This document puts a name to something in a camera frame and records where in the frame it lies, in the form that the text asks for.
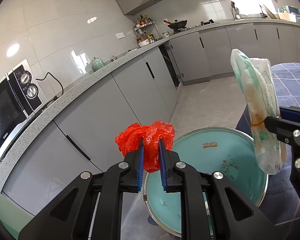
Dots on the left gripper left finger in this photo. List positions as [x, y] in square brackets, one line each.
[90, 207]

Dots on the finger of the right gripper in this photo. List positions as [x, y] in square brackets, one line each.
[289, 133]
[291, 113]

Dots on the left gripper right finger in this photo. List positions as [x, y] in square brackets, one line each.
[211, 206]

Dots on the bag with wooden spoon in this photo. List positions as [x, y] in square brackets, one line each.
[256, 83]

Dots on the red plastic bag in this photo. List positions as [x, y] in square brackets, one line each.
[128, 141]

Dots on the teal trash bin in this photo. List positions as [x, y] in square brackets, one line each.
[208, 150]

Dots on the kitchen faucet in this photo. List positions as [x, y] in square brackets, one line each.
[262, 13]

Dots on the blue plaid tablecloth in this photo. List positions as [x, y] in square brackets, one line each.
[282, 201]

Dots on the grey lower cabinets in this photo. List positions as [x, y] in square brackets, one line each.
[77, 132]

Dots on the black silver microwave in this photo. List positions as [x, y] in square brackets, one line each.
[20, 99]

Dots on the green ceramic teapot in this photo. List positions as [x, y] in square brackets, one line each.
[97, 64]

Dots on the black wok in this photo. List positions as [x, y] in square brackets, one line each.
[176, 25]

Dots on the spice rack with bottles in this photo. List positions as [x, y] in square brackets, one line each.
[143, 29]

